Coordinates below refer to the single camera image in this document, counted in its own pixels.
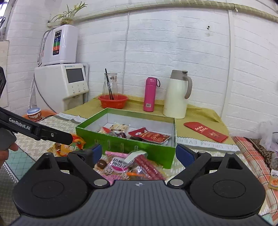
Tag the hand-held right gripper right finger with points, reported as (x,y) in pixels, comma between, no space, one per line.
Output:
(183,153)

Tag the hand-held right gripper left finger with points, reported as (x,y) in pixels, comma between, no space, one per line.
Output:
(96,151)

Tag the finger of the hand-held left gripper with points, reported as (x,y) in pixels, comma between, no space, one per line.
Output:
(58,137)

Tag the orange packet of brown balls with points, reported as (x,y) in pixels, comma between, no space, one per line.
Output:
(65,150)

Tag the pink peanut packet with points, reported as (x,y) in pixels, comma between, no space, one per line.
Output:
(117,166)

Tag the black snack packet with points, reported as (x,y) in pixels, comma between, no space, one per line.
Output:
(121,135)

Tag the green cardboard box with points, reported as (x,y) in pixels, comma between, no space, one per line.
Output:
(152,152)

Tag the white speckled snack packet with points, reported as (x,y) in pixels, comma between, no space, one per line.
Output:
(119,127)

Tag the red nut packet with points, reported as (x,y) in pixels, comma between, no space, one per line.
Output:
(152,135)

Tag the red sausage strip packet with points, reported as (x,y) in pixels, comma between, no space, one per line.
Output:
(149,169)

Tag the white green snack packet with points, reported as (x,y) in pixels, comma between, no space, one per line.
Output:
(134,156)

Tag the person's left hand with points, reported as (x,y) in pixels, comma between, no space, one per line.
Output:
(4,157)

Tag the blue lidded jar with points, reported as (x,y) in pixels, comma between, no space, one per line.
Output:
(34,114)

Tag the zigzag patterned tablecloth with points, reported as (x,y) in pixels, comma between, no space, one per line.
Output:
(26,150)

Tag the red envelope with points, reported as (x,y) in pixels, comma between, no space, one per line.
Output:
(206,131)

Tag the yellow cloth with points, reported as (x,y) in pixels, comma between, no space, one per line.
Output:
(202,113)

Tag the white water dispenser with screen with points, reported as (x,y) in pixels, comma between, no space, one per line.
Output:
(50,87)

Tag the red plastic basket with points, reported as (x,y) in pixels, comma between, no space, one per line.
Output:
(113,103)

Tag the cream thermal carafe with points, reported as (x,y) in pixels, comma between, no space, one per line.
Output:
(176,97)

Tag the black drinking straw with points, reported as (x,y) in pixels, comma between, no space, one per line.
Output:
(109,87)

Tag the pink thermos bottle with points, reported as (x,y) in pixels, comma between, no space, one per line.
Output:
(149,95)

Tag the plaid cloth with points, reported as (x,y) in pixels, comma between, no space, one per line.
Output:
(252,156)

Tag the clear glass pitcher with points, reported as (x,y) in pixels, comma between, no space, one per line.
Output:
(114,84)

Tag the leopard print cloth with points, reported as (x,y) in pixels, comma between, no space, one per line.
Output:
(267,156)

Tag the clear plastic bag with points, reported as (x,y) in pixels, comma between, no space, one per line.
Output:
(269,134)

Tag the small orange printed carton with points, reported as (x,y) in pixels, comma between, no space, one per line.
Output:
(274,180)

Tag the green potted plant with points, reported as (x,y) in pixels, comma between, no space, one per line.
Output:
(67,13)

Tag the white wall water purifier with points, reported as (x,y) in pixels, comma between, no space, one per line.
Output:
(67,43)

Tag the white wall conduit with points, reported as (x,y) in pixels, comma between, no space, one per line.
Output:
(230,65)
(126,54)

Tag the beige insulated wall pipe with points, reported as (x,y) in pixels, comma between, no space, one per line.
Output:
(152,7)

